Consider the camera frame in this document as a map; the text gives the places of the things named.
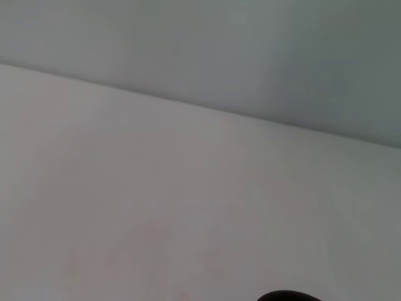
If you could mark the dark brown teacup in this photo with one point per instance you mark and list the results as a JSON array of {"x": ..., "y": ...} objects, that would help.
[{"x": 286, "y": 296}]

